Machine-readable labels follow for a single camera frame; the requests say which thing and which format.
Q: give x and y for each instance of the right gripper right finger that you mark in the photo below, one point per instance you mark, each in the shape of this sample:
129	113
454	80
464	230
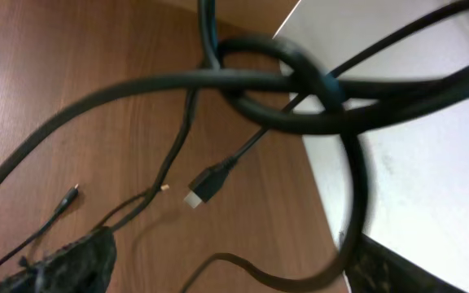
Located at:
374	268

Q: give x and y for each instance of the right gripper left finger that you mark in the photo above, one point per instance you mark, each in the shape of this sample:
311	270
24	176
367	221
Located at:
84	266

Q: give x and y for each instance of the brown side panel board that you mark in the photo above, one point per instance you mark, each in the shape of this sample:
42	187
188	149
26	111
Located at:
264	17

